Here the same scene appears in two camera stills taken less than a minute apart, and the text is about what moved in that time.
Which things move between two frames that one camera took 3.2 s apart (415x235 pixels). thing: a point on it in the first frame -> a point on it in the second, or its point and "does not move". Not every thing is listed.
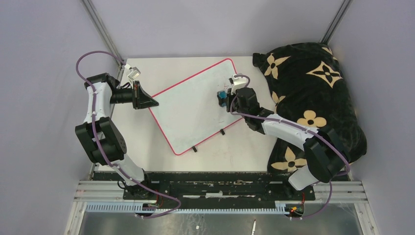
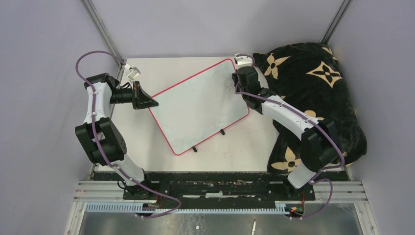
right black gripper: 229,91 -> 236,80
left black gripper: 141,99 does not move
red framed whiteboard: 188,113 does not move
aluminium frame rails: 348,192 does not move
